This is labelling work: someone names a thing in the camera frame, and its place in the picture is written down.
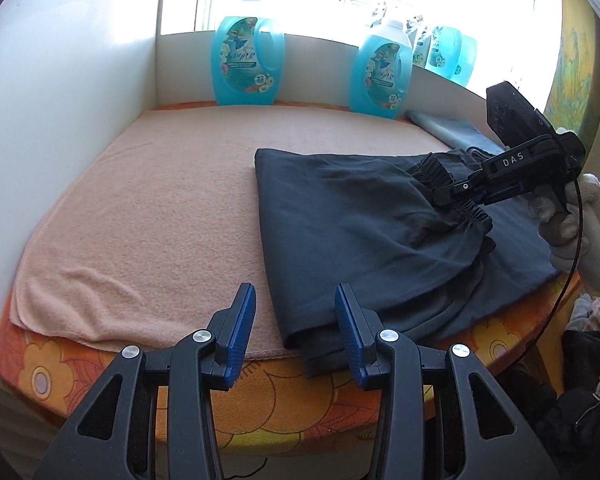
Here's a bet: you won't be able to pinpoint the yellow wall poster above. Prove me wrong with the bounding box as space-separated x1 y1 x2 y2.
542 0 597 141

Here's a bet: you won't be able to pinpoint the grey folded cloth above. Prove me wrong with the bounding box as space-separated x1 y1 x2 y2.
405 109 506 157

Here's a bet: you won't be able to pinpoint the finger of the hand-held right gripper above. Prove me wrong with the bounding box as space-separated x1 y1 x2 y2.
431 172 525 208

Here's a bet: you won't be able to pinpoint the black cable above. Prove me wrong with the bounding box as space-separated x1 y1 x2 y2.
522 177 583 361

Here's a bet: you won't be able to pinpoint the peach fleece blanket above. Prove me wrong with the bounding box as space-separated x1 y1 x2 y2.
9 107 461 361

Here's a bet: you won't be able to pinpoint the dark grey pants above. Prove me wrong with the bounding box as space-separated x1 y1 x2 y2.
254 147 563 380

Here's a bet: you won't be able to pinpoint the dark cloth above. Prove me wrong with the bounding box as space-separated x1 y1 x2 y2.
500 330 600 480

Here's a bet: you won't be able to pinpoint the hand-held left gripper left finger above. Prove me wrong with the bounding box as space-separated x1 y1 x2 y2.
32 282 257 480

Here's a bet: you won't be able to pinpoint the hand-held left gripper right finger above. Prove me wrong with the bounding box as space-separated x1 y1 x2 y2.
334 282 561 480

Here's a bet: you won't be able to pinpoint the orange floral mattress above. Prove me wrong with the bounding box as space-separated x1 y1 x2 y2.
0 100 583 480

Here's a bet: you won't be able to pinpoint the person's right hand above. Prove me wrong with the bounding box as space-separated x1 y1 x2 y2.
527 172 600 293

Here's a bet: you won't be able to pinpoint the light cloth pile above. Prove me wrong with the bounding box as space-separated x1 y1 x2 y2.
565 292 600 356

